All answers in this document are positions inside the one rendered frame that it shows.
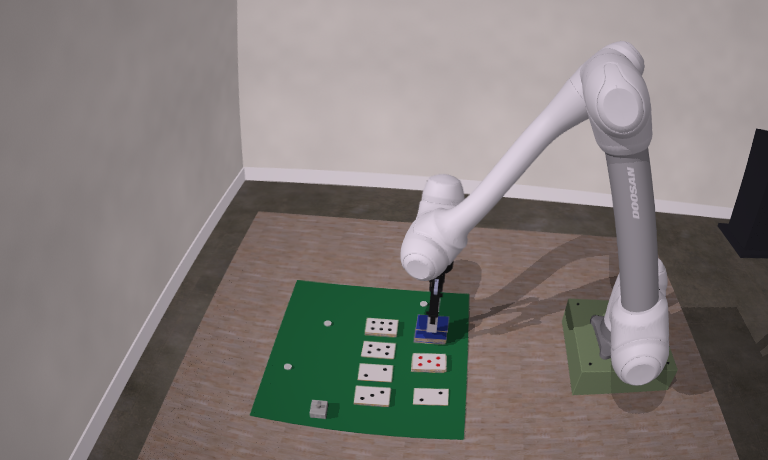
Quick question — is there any blue rectangular card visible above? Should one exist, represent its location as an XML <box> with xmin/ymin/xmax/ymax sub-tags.
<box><xmin>415</xmin><ymin>315</ymin><xmax>449</xmax><ymax>332</ymax></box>
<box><xmin>415</xmin><ymin>330</ymin><xmax>447</xmax><ymax>340</ymax></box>

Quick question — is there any green felt mat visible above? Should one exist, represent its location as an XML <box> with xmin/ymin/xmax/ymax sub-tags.
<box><xmin>250</xmin><ymin>280</ymin><xmax>469</xmax><ymax>440</ymax></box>

